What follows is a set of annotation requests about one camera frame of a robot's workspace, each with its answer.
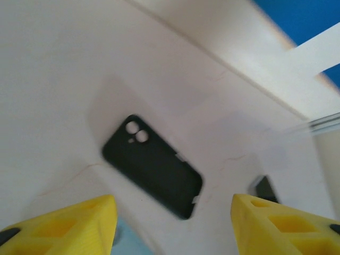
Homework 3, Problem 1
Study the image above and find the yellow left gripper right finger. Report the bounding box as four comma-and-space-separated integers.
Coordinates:
230, 193, 340, 255

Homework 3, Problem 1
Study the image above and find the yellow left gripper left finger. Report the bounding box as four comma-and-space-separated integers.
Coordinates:
0, 194, 118, 255

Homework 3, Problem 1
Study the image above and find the silver edged smartphone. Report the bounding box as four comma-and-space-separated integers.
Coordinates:
248, 174, 281, 205

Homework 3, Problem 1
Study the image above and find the light blue edged smartphone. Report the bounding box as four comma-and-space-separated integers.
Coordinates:
114, 216, 160, 255

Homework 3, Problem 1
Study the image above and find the black phone case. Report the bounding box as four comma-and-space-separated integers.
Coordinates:
102, 114, 205, 220

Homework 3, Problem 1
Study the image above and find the aluminium table side rail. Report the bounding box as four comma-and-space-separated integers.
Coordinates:
283, 113, 340, 137

